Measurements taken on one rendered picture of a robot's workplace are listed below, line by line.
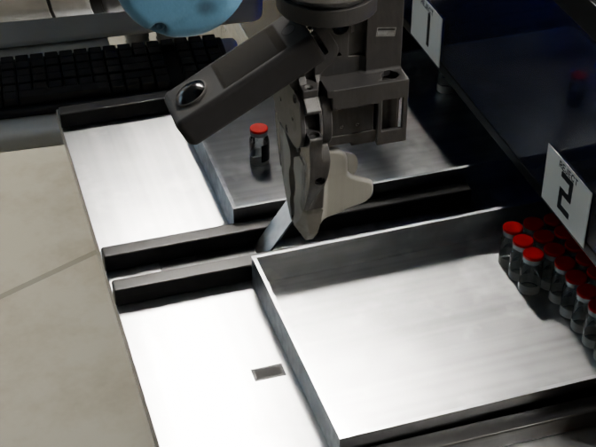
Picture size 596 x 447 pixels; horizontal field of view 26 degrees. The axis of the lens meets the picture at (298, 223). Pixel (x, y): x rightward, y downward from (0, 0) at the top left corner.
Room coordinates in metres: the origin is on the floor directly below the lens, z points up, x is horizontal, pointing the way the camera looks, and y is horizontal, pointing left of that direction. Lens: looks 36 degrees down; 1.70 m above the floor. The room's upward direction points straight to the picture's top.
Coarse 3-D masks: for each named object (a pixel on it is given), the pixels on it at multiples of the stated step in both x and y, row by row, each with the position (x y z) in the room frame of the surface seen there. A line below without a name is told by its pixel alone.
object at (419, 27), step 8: (416, 0) 1.31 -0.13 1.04; (424, 0) 1.29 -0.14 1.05; (416, 8) 1.31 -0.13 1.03; (424, 8) 1.29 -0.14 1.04; (432, 8) 1.27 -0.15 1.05; (416, 16) 1.31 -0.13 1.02; (424, 16) 1.29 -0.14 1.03; (432, 16) 1.27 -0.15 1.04; (440, 16) 1.25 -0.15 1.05; (416, 24) 1.31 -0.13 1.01; (424, 24) 1.29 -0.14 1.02; (432, 24) 1.26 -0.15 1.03; (440, 24) 1.24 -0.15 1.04; (416, 32) 1.31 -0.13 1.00; (424, 32) 1.28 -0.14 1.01; (432, 32) 1.26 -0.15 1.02; (440, 32) 1.24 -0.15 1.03; (424, 40) 1.28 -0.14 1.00; (432, 40) 1.26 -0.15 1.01; (440, 40) 1.24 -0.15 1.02; (424, 48) 1.28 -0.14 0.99; (432, 48) 1.26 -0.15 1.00; (440, 48) 1.24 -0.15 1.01; (432, 56) 1.26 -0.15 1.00
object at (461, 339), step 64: (256, 256) 1.00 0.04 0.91; (320, 256) 1.02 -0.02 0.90; (384, 256) 1.04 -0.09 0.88; (448, 256) 1.04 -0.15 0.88; (320, 320) 0.94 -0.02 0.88; (384, 320) 0.94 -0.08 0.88; (448, 320) 0.94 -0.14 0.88; (512, 320) 0.94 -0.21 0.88; (320, 384) 0.86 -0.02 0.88; (384, 384) 0.86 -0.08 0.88; (448, 384) 0.86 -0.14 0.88; (512, 384) 0.86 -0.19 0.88; (576, 384) 0.82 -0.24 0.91
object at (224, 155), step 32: (416, 64) 1.42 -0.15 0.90; (416, 96) 1.36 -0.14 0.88; (448, 96) 1.36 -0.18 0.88; (224, 128) 1.29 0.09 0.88; (416, 128) 1.29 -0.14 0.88; (448, 128) 1.29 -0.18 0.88; (480, 128) 1.29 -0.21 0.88; (224, 160) 1.22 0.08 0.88; (384, 160) 1.22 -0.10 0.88; (416, 160) 1.22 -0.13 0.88; (448, 160) 1.22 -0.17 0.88; (480, 160) 1.22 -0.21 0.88; (224, 192) 1.11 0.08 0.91; (256, 192) 1.16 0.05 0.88; (384, 192) 1.13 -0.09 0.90
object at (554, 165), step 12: (552, 156) 0.99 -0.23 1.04; (552, 168) 0.99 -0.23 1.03; (564, 168) 0.96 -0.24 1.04; (552, 180) 0.98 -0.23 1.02; (564, 180) 0.96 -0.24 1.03; (576, 180) 0.94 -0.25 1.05; (552, 192) 0.98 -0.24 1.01; (576, 192) 0.94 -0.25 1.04; (588, 192) 0.92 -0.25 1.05; (552, 204) 0.98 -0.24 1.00; (564, 204) 0.96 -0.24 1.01; (576, 204) 0.94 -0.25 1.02; (588, 204) 0.92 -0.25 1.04; (564, 216) 0.95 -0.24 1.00; (576, 216) 0.93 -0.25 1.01; (588, 216) 0.92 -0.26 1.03; (576, 228) 0.93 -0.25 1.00; (576, 240) 0.93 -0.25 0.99
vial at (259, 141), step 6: (252, 138) 1.21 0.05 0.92; (258, 138) 1.21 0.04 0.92; (264, 138) 1.21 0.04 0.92; (252, 144) 1.21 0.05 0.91; (258, 144) 1.21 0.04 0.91; (264, 144) 1.21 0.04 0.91; (252, 150) 1.21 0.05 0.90; (258, 150) 1.21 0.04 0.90; (252, 156) 1.21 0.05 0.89; (258, 156) 1.21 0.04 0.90; (252, 162) 1.21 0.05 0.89; (258, 162) 1.21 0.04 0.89; (264, 162) 1.21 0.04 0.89
